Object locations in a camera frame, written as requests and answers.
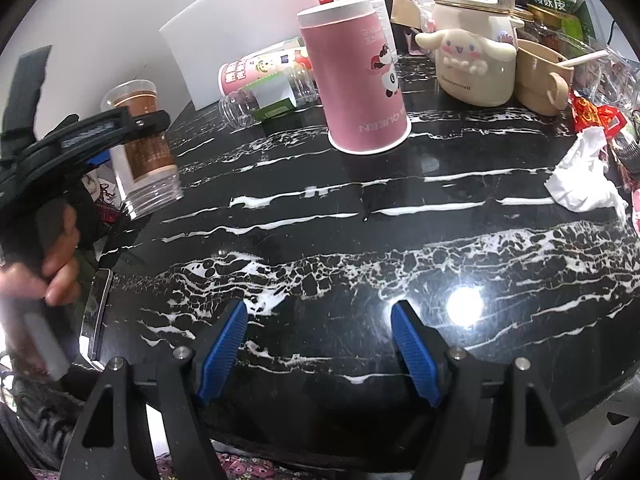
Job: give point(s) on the clear bottle white green label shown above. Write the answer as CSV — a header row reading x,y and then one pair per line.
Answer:
x,y
235,110

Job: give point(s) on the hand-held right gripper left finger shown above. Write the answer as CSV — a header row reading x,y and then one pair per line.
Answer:
x,y
222,355

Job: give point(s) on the crumpled white tissue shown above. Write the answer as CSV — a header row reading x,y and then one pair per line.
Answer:
x,y
580,180

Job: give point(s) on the cream cartoon dog water bottle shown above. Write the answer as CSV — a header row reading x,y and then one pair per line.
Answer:
x,y
470,80

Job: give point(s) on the white board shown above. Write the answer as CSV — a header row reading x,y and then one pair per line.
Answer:
x,y
240,20

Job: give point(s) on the pink panda paper cup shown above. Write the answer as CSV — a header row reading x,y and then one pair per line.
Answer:
x,y
360,85

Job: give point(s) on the person's left hand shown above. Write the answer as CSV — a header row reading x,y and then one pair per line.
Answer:
x,y
62,260

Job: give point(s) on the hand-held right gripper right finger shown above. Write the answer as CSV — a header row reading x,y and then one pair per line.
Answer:
x,y
415,355

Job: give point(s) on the beige cup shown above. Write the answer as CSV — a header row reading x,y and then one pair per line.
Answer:
x,y
535,75

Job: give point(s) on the floral cloth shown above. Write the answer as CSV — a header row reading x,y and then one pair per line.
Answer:
x,y
280,467

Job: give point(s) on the silver smartphone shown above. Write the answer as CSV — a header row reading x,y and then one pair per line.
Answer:
x,y
96,310

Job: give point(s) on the green tea package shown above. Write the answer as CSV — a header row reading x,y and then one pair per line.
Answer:
x,y
555,20

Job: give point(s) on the red snack packet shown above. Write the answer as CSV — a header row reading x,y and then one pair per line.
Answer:
x,y
590,112

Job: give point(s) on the clear plastic wrap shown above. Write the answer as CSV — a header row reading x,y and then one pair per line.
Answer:
x,y
610,77

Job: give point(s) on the white plastic spoon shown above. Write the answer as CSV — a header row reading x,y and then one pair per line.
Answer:
x,y
585,58

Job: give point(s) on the pink green printed paper cup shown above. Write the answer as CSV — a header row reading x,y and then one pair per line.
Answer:
x,y
245,72

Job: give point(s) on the light grey block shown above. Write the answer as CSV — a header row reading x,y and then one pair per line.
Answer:
x,y
42,340

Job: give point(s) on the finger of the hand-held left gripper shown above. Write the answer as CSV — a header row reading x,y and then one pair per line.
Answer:
x,y
115,125

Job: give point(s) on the clear plastic cup brown label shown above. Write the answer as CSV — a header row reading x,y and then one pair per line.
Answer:
x,y
150,160

